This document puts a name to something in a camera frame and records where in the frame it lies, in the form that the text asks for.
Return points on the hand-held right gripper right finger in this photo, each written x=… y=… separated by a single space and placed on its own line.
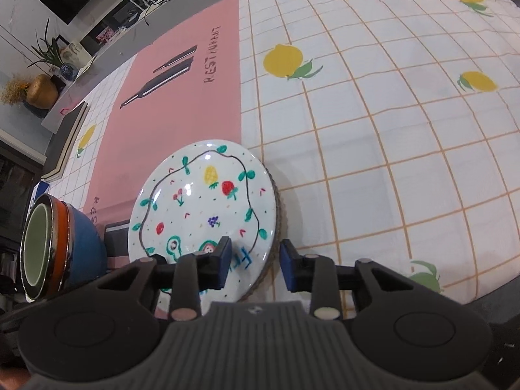
x=287 y=267

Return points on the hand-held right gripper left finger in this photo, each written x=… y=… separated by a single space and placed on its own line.
x=224 y=261

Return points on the large clear glass plate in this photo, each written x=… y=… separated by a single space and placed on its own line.
x=280 y=219

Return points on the white painted fruit plate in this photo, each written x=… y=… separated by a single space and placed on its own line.
x=203 y=203

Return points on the stainless steel bowl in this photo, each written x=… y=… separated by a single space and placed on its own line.
x=81 y=243

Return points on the lemon print checked tablecloth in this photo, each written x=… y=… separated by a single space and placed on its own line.
x=386 y=150

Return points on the pink table runner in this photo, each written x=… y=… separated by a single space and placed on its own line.
x=183 y=109

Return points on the book with white pages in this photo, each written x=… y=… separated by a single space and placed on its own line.
x=61 y=170

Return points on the white and blue box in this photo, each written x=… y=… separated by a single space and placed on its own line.
x=40 y=191

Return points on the black hardcover book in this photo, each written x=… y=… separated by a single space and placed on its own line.
x=69 y=134

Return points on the golden round vase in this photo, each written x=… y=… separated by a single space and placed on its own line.
x=42 y=91

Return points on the green plant in blue pot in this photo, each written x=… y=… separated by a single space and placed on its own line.
x=53 y=55

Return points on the dried yellow flower bunch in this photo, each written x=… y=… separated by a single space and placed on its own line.
x=14 y=91

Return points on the small photo frame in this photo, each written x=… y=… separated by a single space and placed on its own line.
x=76 y=55

